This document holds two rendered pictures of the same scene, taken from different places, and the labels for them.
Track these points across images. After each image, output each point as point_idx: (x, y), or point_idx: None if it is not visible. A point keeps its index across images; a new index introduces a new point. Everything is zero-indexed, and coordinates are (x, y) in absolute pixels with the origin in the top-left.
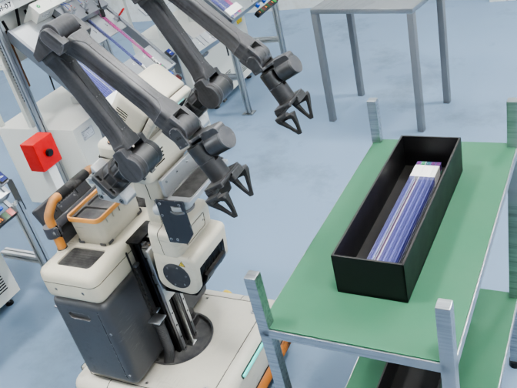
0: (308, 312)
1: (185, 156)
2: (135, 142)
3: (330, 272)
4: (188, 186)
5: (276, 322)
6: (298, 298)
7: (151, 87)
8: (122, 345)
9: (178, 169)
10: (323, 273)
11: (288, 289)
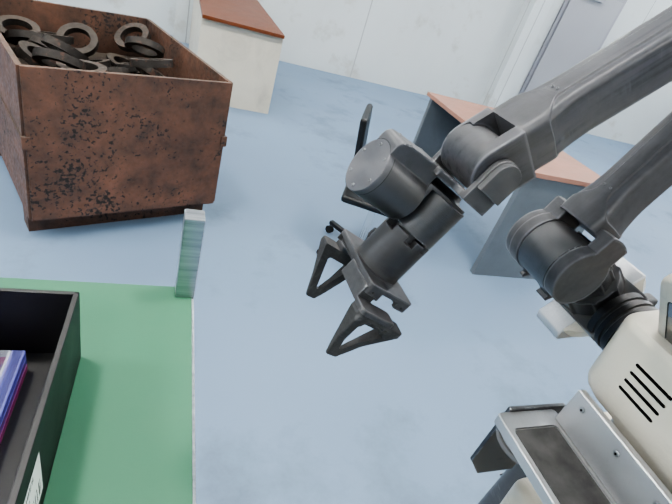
0: (123, 314)
1: (668, 498)
2: (575, 216)
3: (111, 396)
4: (565, 468)
5: (169, 294)
6: (154, 334)
7: (595, 75)
8: (487, 494)
9: (622, 460)
10: (125, 390)
11: (180, 346)
